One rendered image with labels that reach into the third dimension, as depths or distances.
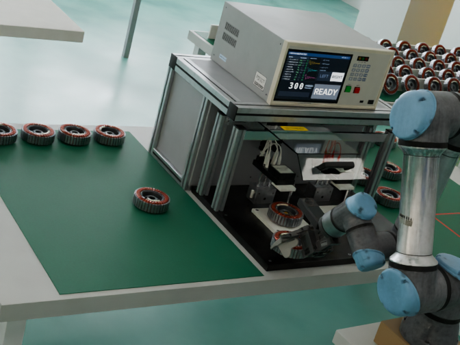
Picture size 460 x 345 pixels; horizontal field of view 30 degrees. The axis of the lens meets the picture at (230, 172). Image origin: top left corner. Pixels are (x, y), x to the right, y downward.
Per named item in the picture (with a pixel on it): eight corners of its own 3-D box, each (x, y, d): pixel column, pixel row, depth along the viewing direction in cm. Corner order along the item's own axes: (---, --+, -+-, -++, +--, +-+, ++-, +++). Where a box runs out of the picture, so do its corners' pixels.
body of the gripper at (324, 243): (300, 259, 237) (326, 244, 228) (292, 230, 240) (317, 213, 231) (322, 257, 241) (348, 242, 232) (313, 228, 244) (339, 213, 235)
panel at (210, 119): (345, 183, 314) (370, 108, 302) (189, 185, 278) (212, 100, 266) (343, 181, 315) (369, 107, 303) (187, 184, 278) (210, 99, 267)
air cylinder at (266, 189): (272, 203, 282) (276, 189, 279) (253, 204, 277) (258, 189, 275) (264, 196, 285) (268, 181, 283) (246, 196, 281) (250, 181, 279)
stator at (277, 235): (314, 259, 247) (318, 248, 245) (283, 261, 240) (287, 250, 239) (293, 239, 255) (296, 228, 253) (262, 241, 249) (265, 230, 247)
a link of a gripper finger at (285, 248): (270, 262, 239) (300, 252, 236) (265, 242, 241) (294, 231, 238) (275, 263, 242) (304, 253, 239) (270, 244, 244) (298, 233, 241)
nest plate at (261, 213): (314, 233, 269) (315, 230, 269) (276, 236, 261) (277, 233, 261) (288, 209, 280) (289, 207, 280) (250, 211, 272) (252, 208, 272)
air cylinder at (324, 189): (329, 201, 295) (334, 187, 293) (312, 202, 291) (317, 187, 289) (320, 194, 299) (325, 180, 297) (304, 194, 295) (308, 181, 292)
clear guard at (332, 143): (365, 179, 257) (372, 161, 255) (302, 181, 244) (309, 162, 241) (305, 132, 281) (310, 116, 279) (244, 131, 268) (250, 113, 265)
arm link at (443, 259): (473, 317, 217) (493, 272, 211) (437, 324, 209) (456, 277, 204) (440, 290, 225) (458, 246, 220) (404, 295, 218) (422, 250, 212)
